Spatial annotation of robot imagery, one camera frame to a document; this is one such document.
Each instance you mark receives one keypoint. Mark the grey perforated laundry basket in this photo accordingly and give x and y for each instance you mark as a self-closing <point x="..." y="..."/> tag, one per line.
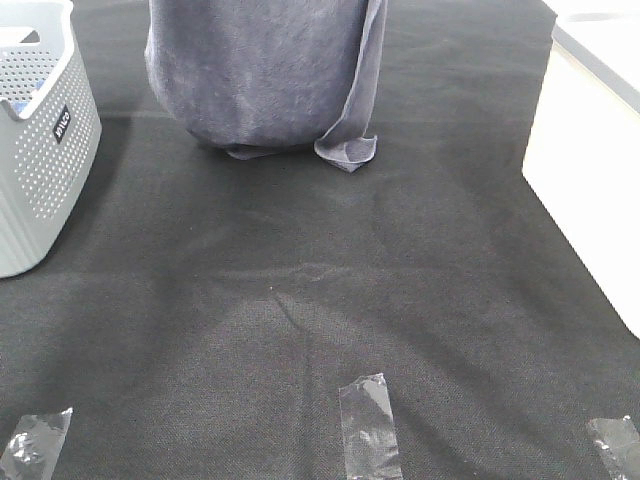
<point x="48" y="149"/>

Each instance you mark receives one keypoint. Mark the right clear tape strip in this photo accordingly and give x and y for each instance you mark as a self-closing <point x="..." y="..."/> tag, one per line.
<point x="617" y="442"/>

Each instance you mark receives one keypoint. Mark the left clear tape strip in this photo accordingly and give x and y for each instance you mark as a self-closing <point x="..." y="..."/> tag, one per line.
<point x="34" y="448"/>

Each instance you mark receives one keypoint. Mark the blue cloth in basket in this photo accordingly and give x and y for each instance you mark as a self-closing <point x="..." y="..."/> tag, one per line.
<point x="20" y="105"/>

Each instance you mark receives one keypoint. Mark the clear tape strip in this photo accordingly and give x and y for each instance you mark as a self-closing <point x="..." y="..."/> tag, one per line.
<point x="369" y="436"/>
<point x="34" y="448"/>
<point x="617" y="442"/>

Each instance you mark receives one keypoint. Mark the cream storage box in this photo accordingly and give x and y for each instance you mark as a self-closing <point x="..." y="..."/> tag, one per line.
<point x="582" y="156"/>

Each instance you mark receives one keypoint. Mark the black table cloth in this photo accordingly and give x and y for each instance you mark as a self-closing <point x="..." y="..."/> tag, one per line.
<point x="199" y="314"/>

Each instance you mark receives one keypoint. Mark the middle clear tape strip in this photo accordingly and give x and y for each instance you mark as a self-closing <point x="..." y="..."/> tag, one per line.
<point x="369" y="436"/>

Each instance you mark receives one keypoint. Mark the grey towel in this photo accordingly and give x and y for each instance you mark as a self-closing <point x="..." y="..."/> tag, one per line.
<point x="256" y="78"/>

